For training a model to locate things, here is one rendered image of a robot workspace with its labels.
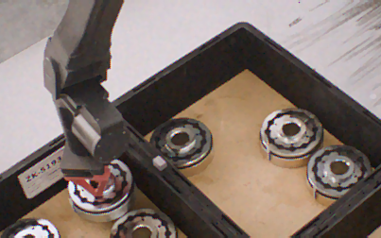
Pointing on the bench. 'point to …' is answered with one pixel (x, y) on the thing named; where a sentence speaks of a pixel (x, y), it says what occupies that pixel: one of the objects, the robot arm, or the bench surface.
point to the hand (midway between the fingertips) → (99, 178)
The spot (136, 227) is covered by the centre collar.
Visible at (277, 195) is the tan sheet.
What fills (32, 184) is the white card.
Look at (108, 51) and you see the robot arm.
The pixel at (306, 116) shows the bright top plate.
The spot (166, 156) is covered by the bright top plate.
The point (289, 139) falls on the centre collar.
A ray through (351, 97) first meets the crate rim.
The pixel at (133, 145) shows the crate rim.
